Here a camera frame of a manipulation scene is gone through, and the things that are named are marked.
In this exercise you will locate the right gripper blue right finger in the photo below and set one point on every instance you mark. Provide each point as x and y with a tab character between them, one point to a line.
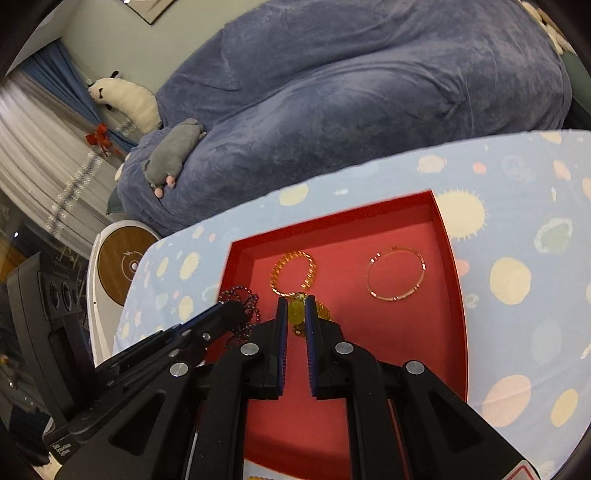
321	336

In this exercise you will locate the light blue planet bedsheet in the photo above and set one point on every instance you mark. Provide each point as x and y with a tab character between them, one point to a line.
516	210

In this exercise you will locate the blue grey plush blanket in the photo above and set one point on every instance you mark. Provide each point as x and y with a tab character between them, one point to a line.
295	89

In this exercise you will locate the beige plush toy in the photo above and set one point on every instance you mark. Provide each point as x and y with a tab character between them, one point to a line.
559	41

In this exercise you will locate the black speaker box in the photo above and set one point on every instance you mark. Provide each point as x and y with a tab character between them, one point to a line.
47	315

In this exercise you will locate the rose gold thin bangle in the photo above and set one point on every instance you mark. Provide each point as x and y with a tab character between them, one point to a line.
395	274

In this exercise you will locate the white long plush pillow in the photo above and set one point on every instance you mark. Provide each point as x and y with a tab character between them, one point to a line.
134	101

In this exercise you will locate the white round wooden device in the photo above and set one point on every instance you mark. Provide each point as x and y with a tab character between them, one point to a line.
115	256

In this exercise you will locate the red ribbon bow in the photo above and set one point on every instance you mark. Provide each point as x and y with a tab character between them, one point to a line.
99	138

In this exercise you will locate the white sheer curtain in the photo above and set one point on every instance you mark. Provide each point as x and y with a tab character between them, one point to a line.
48	170

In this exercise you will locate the small garnet bead strand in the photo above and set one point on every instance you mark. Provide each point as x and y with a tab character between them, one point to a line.
249	317

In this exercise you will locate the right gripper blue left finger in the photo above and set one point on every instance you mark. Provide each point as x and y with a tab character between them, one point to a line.
276	351

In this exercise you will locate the grey mouse plush toy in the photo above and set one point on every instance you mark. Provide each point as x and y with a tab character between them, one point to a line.
166	161

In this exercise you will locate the blue curtain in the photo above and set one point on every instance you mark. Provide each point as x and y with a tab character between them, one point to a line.
52	69

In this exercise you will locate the red cardboard box tray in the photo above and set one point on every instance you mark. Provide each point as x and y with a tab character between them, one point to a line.
298	435

